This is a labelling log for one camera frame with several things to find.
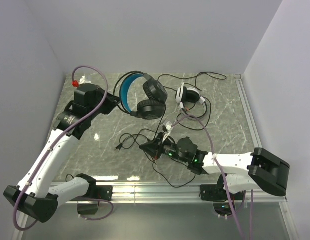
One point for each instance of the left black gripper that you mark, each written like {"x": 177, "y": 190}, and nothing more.
{"x": 109, "y": 100}

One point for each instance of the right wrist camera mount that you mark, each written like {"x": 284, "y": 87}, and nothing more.
{"x": 167, "y": 128}

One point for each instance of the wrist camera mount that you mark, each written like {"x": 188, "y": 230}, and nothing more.
{"x": 167, "y": 128}
{"x": 84, "y": 80}

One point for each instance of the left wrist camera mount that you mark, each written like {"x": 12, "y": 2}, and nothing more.
{"x": 84, "y": 80}

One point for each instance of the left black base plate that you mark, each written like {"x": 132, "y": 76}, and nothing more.
{"x": 104, "y": 192}

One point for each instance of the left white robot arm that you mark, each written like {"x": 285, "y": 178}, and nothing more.
{"x": 64, "y": 138}

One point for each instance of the black blue headphones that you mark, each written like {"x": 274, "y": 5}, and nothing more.
{"x": 153, "y": 107}

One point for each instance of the aluminium right side rail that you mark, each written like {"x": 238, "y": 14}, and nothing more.
{"x": 248, "y": 114}

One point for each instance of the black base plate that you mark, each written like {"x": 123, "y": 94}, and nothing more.
{"x": 210, "y": 193}
{"x": 104, "y": 192}

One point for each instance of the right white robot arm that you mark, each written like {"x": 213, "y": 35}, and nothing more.
{"x": 257, "y": 170}

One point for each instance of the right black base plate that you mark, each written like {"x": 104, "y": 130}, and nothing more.
{"x": 210, "y": 193}

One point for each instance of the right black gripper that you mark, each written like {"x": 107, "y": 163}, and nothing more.
{"x": 157, "y": 146}

